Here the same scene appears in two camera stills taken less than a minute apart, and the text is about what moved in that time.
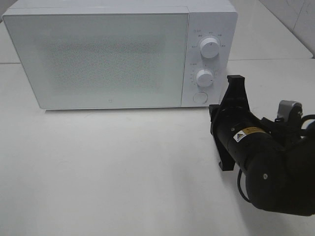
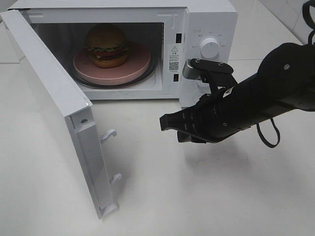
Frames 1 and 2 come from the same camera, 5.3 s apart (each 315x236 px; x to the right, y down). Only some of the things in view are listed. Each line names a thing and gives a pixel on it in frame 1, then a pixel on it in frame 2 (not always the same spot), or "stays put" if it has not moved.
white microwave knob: x=209 y=47 stays put
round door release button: x=200 y=97 stays put
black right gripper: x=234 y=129 to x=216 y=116
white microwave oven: x=93 y=54 stays put
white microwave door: x=102 y=60 to x=51 y=155
